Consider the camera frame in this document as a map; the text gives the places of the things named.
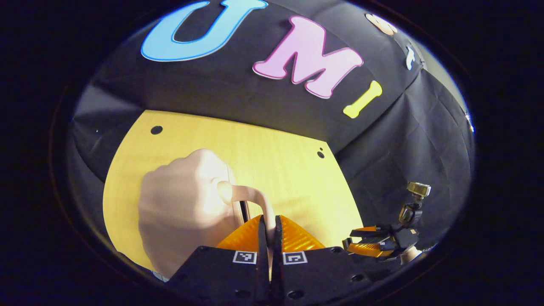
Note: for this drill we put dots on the black backdrop cloth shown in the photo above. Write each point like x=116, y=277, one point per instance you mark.
x=238, y=89

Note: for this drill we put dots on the pink suitcase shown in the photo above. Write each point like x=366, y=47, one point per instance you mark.
x=182, y=204

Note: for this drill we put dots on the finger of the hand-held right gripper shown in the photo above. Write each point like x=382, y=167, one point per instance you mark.
x=365, y=230
x=365, y=250

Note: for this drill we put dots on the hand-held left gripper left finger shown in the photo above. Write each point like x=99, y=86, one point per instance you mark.
x=263, y=272

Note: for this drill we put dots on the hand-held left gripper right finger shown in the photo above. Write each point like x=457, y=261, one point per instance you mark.
x=277, y=272

